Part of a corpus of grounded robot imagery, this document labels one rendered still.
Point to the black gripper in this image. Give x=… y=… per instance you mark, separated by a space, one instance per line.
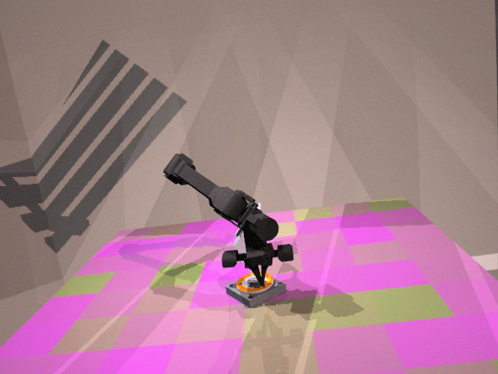
x=229 y=258

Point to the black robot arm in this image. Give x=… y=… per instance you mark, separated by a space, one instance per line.
x=231 y=205

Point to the orange round plate with holes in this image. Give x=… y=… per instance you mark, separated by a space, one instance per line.
x=243 y=287

